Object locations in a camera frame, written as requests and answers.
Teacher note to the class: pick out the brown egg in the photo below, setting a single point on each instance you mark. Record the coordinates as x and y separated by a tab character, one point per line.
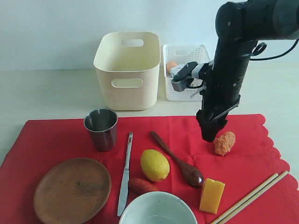
170	65

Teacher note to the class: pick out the wooden chopstick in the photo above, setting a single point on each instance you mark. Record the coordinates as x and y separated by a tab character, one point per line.
243	200
253	198

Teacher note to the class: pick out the orange carrot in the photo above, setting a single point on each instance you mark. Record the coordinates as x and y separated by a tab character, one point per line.
141	186

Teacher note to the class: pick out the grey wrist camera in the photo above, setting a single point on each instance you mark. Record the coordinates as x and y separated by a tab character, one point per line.
191	71

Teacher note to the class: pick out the white perforated plastic basket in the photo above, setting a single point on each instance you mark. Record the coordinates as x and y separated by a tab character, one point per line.
182	54

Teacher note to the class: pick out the lower wooden chopstick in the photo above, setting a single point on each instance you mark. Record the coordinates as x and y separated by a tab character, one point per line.
253	198

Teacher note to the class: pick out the brown wooden plate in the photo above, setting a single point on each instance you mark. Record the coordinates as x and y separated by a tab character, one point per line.
72	192

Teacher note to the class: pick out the red paper table mat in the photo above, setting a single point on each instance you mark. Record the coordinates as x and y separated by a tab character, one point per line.
42	144

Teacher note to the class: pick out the cream plastic bin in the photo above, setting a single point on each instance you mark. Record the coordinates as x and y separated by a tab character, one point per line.
127	65

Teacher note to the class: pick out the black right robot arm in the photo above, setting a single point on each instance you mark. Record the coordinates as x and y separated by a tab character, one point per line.
239	26

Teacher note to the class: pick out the silver table knife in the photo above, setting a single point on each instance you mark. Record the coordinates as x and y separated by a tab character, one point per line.
123	196

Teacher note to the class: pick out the white ceramic bowl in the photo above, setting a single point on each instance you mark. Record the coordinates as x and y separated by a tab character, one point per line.
158	208

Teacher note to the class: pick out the yellow cheese wedge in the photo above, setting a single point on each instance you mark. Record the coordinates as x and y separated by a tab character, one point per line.
211	195

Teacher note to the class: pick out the yellow lemon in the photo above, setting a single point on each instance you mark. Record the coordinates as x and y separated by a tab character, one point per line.
154	165

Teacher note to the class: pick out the dark wooden spoon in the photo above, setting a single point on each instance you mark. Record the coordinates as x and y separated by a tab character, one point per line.
191	174

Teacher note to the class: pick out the small blue milk carton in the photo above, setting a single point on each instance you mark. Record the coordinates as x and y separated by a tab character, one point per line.
174	70

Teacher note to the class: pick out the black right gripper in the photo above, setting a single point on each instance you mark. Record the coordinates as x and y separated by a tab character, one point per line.
222	94

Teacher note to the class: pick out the upper wooden chopstick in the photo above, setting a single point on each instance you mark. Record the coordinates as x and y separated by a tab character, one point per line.
243	200

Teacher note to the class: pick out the orange fried chicken piece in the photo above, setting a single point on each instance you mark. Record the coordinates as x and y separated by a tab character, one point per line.
224	143

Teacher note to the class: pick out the stainless steel cup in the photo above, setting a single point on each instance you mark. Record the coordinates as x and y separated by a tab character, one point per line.
101	125

